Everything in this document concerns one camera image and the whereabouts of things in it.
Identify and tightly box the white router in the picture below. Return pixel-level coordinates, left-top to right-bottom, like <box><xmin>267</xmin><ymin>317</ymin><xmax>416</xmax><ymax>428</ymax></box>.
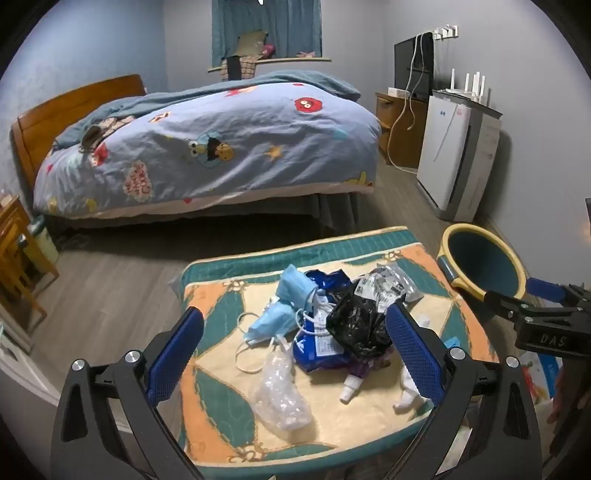
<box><xmin>436</xmin><ymin>68</ymin><xmax>491</xmax><ymax>100</ymax></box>

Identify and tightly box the white tissue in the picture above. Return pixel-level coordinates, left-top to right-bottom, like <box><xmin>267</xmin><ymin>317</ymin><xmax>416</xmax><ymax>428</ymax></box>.
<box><xmin>393</xmin><ymin>369</ymin><xmax>431</xmax><ymax>412</ymax></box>

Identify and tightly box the blue white packaging bag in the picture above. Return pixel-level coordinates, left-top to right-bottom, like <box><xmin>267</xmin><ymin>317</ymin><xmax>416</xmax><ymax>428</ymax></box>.
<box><xmin>521</xmin><ymin>355</ymin><xmax>562</xmax><ymax>403</ymax></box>

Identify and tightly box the beige cushion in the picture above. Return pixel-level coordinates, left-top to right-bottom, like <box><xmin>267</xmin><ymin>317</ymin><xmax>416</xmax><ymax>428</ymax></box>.
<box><xmin>233</xmin><ymin>31</ymin><xmax>269</xmax><ymax>57</ymax></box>

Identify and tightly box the clear plastic bag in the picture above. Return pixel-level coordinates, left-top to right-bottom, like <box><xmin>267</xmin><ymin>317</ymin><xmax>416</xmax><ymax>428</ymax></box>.
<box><xmin>249</xmin><ymin>344</ymin><xmax>313</xmax><ymax>431</ymax></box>

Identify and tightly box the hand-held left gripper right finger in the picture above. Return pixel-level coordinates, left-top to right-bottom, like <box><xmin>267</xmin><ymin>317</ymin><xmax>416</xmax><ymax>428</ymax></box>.
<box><xmin>385</xmin><ymin>302</ymin><xmax>543</xmax><ymax>480</ymax></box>

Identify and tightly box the plaid cushion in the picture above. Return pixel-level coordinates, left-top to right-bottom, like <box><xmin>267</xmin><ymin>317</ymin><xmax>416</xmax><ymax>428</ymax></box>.
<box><xmin>221</xmin><ymin>55</ymin><xmax>259</xmax><ymax>80</ymax></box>

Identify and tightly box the patterned teal orange cushion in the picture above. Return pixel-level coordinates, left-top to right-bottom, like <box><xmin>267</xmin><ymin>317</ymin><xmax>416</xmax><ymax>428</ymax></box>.
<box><xmin>178</xmin><ymin>226</ymin><xmax>502</xmax><ymax>464</ymax></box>

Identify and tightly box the wooden chair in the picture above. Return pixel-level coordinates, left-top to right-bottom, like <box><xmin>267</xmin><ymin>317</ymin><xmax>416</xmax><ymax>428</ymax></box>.
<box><xmin>0</xmin><ymin>194</ymin><xmax>61</xmax><ymax>326</ymax></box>

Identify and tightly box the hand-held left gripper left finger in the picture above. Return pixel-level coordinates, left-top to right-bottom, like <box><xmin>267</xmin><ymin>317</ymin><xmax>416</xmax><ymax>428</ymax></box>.
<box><xmin>51</xmin><ymin>305</ymin><xmax>206</xmax><ymax>480</ymax></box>

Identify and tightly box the green capped bottle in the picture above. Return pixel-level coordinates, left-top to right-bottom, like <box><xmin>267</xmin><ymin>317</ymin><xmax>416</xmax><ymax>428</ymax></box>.
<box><xmin>28</xmin><ymin>216</ymin><xmax>60</xmax><ymax>265</ymax></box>

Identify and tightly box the cartoon print blue duvet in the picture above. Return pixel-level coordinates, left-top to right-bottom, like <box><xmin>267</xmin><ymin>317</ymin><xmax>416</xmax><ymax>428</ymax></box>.
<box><xmin>32</xmin><ymin>70</ymin><xmax>384</xmax><ymax>217</ymax></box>

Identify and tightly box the silver printed packet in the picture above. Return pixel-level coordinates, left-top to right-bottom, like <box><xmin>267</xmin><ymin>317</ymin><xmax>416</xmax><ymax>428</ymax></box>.
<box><xmin>353</xmin><ymin>263</ymin><xmax>423</xmax><ymax>311</ymax></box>

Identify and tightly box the white cable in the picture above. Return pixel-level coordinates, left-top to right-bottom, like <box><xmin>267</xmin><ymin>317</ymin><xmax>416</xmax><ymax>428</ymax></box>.
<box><xmin>387</xmin><ymin>32</ymin><xmax>433</xmax><ymax>167</ymax></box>

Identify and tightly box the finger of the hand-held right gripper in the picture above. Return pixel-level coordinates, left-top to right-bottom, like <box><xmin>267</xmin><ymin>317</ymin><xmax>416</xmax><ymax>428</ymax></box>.
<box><xmin>482</xmin><ymin>291</ymin><xmax>539</xmax><ymax>324</ymax></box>
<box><xmin>526</xmin><ymin>278</ymin><xmax>591</xmax><ymax>305</ymax></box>

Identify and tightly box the yellow rimmed teal waste bin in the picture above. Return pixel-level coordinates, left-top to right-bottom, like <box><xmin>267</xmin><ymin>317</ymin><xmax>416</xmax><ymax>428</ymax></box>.
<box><xmin>436</xmin><ymin>224</ymin><xmax>529</xmax><ymax>301</ymax></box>

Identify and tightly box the wooden bed headboard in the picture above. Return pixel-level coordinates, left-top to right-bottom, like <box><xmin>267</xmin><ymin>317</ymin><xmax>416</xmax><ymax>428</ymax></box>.
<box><xmin>11</xmin><ymin>75</ymin><xmax>147</xmax><ymax>192</ymax></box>

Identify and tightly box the plaid pillow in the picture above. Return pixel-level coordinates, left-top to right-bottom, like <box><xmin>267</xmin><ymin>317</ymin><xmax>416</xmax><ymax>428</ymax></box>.
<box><xmin>81</xmin><ymin>115</ymin><xmax>137</xmax><ymax>153</ymax></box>

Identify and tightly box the black plastic bag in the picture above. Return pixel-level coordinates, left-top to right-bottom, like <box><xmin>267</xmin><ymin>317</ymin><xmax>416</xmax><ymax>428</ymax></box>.
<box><xmin>325</xmin><ymin>278</ymin><xmax>408</xmax><ymax>359</ymax></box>

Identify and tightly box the black television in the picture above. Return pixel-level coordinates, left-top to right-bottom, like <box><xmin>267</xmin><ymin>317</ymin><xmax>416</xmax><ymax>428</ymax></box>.
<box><xmin>394</xmin><ymin>32</ymin><xmax>435</xmax><ymax>100</ymax></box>

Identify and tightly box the teal window curtain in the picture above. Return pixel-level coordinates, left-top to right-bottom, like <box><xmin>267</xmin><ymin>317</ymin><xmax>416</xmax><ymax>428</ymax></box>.
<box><xmin>211</xmin><ymin>0</ymin><xmax>322</xmax><ymax>68</ymax></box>

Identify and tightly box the wooden window sill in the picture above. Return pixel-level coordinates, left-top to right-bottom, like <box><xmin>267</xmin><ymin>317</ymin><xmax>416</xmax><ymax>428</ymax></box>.
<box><xmin>208</xmin><ymin>57</ymin><xmax>332</xmax><ymax>73</ymax></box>

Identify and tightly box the blue snack packet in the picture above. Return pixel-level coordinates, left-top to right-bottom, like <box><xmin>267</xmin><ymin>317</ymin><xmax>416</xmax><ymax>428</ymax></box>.
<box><xmin>292</xmin><ymin>270</ymin><xmax>370</xmax><ymax>373</ymax></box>

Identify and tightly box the white air purifier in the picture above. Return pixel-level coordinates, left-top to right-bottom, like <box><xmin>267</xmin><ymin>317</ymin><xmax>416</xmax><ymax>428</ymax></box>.
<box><xmin>417</xmin><ymin>90</ymin><xmax>502</xmax><ymax>221</ymax></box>

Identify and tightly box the wooden cabinet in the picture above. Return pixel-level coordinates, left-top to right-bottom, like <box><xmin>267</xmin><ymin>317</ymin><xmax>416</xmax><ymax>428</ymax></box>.
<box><xmin>375</xmin><ymin>91</ymin><xmax>430</xmax><ymax>169</ymax></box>

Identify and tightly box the small white spray bottle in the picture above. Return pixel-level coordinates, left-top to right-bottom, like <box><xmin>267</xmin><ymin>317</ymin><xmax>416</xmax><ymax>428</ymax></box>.
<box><xmin>339</xmin><ymin>374</ymin><xmax>366</xmax><ymax>405</ymax></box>

